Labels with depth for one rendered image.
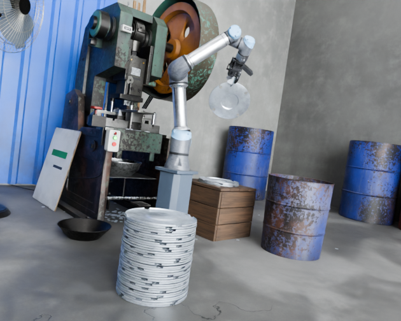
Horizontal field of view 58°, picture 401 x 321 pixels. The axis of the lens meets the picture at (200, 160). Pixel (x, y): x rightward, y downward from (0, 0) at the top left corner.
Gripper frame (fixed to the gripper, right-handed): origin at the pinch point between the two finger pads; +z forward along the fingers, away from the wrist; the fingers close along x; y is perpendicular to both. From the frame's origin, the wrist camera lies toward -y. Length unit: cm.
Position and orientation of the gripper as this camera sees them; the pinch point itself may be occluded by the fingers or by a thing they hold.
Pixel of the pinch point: (232, 85)
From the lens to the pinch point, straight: 249.8
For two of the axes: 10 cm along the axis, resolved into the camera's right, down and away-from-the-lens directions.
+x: 1.1, 7.6, -6.4
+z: -3.1, 6.4, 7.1
